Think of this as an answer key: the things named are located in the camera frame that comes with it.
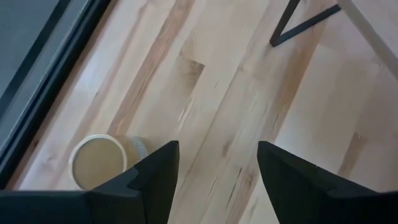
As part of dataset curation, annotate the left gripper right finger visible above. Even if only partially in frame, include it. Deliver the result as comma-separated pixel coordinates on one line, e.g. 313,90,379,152
257,140,379,224

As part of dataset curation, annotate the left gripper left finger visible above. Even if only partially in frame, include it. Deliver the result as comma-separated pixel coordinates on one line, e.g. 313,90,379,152
88,140,180,224

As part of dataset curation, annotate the tan-lid spice jar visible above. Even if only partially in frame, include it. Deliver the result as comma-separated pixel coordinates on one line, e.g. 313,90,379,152
68,133,150,191

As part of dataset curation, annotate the black aluminium table frame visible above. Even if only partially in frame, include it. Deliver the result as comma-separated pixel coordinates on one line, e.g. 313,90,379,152
0,0,111,189

